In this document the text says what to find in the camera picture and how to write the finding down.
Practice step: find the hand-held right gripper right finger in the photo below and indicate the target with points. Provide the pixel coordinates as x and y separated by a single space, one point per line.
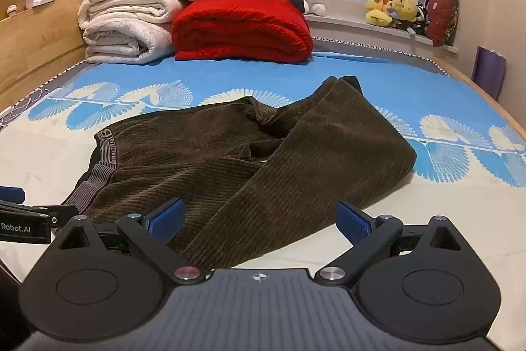
355 221

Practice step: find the blue and white printed bedsheet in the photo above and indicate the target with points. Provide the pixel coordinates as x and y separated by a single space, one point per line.
370 88

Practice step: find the small figurine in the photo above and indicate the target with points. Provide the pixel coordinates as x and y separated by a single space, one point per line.
12 10

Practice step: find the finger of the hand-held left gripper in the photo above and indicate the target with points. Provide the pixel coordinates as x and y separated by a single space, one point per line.
11 194

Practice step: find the black and white plush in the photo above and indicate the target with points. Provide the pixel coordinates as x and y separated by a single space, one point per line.
420 17

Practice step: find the red folded blanket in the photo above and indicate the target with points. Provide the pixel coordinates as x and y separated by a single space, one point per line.
242 30

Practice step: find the dark red cushion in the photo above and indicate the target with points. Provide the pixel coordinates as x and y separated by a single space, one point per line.
441 14

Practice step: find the cream folded blanket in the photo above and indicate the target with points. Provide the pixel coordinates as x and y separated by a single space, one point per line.
123 22

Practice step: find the wooden bed frame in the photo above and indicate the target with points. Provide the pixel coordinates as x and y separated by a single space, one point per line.
41 38

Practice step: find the yellow bear plush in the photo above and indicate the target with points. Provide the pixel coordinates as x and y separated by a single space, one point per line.
404 5

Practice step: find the white window sill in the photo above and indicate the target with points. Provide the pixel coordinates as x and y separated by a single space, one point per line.
349 26

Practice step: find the yellow duck plush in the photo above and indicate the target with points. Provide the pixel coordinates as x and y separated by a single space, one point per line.
378 17

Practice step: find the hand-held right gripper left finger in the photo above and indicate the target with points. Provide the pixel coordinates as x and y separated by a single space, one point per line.
167 220

